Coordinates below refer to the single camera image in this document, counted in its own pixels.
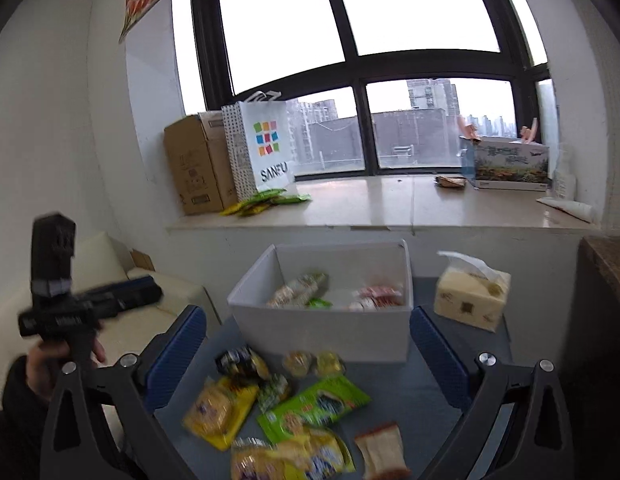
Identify cream sofa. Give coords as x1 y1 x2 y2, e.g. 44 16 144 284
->
0 231 221 411

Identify wooden side shelf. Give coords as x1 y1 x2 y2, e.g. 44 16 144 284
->
581 235 620 305

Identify black yellow snack packet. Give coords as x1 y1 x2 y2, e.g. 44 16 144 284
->
214 346 271 382

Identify clear wrapped toast snack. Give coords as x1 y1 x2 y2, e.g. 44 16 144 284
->
354 422 411 480

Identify illustrated tissue box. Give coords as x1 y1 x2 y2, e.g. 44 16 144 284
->
459 136 549 192

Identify jelly cup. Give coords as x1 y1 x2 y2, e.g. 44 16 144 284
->
282 351 313 378
315 351 345 377

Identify white storage box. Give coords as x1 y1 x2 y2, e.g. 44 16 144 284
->
227 240 414 363

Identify white tube on sill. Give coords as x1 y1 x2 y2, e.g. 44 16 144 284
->
537 196 594 223

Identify orange white snack packet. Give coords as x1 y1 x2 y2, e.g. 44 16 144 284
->
348 285 403 311

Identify small brown packet on sill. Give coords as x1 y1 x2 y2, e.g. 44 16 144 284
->
435 176 466 188

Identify green sachets on windowsill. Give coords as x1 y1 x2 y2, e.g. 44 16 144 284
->
220 188 311 217

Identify yellow cookie packet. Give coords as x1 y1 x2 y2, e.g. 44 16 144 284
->
231 438 287 480

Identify white Sanfu shopping bag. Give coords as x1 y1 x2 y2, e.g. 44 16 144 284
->
221 91 295 202

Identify large white snack bag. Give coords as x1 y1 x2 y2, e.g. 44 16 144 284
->
267 272 328 308

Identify brown cardboard box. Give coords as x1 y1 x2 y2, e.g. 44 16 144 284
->
163 110 238 216

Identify beige tissue pack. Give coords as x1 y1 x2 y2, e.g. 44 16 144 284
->
433 250 512 333

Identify person's left hand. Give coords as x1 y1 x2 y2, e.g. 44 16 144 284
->
25 340 70 402

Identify yellow blue snack bag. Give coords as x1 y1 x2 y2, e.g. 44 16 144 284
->
274 427 355 479

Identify yellow purple snack bag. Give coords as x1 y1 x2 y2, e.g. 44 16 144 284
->
183 377 260 452

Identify green snack bag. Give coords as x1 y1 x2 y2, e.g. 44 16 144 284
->
257 376 371 443

